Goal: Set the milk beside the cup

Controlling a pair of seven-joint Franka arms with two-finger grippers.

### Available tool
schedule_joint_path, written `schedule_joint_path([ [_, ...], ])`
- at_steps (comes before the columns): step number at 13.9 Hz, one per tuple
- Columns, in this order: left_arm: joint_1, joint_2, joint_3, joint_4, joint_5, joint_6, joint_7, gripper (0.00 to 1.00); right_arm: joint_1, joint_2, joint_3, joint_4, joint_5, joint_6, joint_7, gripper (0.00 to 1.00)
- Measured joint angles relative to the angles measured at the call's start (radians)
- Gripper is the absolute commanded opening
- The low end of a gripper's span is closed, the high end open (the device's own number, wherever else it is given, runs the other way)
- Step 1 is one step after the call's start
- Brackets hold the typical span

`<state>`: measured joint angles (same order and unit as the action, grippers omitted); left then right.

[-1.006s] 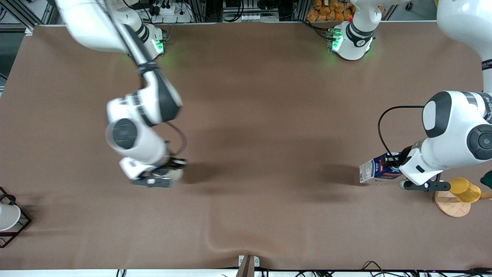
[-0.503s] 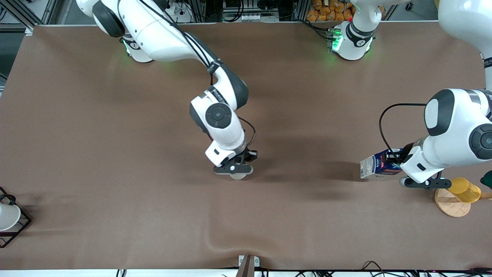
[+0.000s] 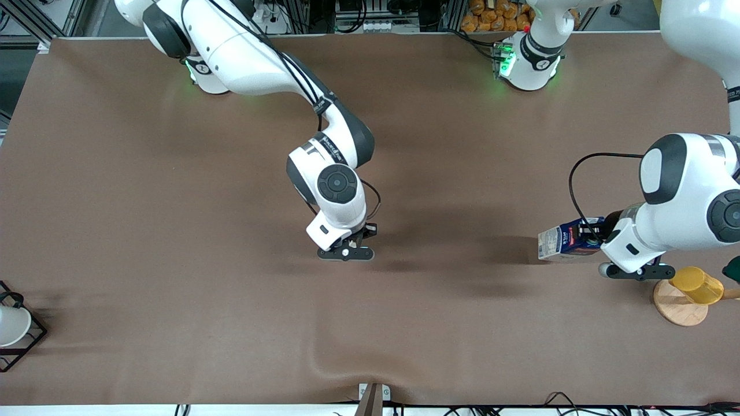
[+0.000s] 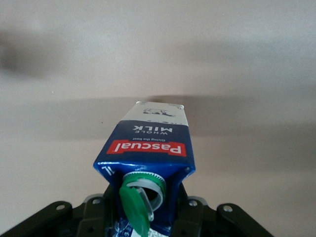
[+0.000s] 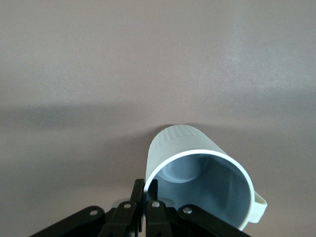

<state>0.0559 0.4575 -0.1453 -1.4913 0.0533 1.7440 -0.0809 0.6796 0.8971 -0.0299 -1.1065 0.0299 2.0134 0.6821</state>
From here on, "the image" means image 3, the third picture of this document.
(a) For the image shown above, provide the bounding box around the blue white milk carton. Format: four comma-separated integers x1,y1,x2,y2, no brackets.
537,217,605,262

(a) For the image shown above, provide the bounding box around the yellow plastic cup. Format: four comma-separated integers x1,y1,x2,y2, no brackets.
669,266,725,306

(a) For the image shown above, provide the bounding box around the wooden mug stand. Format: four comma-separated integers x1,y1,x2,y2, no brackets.
653,279,740,328

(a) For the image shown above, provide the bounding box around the brown table cover mat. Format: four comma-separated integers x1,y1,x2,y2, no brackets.
0,32,740,406

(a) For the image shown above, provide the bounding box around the metal table clamp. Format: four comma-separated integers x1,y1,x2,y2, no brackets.
354,382,392,416

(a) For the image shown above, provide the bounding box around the white power strip with plugs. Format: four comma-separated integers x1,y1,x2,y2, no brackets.
253,0,291,34

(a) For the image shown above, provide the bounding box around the bag of orange buns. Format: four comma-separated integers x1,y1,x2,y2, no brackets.
461,0,530,34

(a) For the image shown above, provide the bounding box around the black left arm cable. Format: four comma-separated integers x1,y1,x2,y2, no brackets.
568,152,646,232

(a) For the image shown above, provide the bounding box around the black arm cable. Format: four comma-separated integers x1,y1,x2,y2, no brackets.
568,152,646,232
182,0,337,133

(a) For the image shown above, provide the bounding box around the black cable under table edge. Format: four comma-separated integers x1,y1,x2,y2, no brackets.
542,391,593,416

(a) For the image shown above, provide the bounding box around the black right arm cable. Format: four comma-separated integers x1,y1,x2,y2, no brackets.
182,0,337,133

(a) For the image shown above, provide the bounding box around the black wire rack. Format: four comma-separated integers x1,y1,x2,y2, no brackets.
0,281,49,373

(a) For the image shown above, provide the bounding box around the white mug black handle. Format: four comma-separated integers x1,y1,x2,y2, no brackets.
0,292,33,348

